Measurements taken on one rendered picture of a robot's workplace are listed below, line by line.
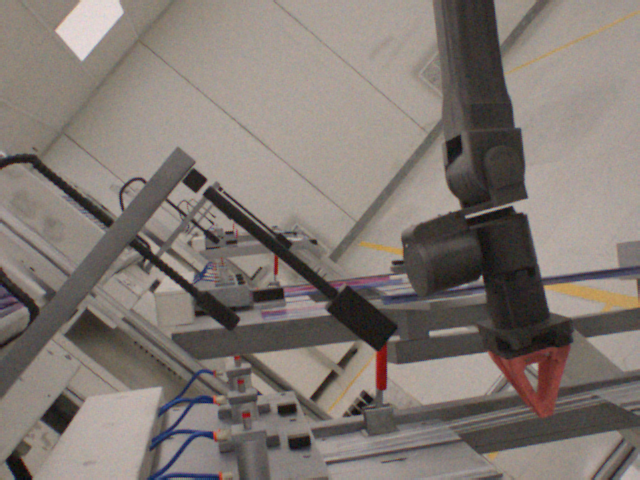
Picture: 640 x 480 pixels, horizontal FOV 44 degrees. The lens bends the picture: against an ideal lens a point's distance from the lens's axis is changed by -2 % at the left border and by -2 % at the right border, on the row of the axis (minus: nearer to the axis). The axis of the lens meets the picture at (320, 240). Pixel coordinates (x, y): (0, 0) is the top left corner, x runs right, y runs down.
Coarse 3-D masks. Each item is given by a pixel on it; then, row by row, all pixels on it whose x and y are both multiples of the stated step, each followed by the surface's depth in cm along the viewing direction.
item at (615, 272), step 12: (552, 276) 101; (564, 276) 101; (576, 276) 101; (588, 276) 102; (600, 276) 102; (612, 276) 103; (456, 288) 98; (468, 288) 98; (480, 288) 99; (384, 300) 97; (396, 300) 96; (408, 300) 97
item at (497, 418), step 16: (624, 384) 82; (560, 400) 81; (576, 400) 81; (592, 400) 81; (608, 400) 81; (480, 416) 80; (496, 416) 80; (512, 416) 80; (528, 416) 80; (400, 432) 79; (416, 432) 79; (432, 432) 79; (448, 432) 79; (464, 432) 79; (352, 448) 78; (368, 448) 78; (384, 448) 78
